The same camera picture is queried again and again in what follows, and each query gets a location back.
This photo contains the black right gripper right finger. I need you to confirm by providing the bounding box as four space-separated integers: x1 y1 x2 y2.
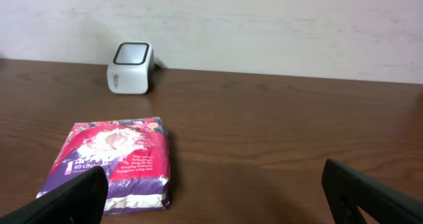
321 159 422 224

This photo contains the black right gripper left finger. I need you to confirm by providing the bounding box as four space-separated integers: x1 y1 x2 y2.
1 167 108 224

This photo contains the pink purple pad package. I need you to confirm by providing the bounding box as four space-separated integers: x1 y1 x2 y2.
37 117 171 215

